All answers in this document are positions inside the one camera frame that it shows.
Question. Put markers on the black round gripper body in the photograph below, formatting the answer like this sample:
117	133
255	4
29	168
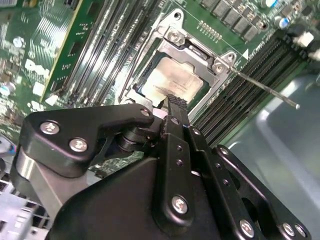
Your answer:
112	207

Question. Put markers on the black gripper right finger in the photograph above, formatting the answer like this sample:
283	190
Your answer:
250	190

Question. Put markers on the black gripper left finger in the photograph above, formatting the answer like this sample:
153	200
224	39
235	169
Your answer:
75	125

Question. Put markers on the silver square CPU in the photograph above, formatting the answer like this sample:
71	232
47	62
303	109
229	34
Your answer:
172	77

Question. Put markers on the metal socket cover frame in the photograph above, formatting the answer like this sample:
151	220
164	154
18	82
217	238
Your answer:
172	51

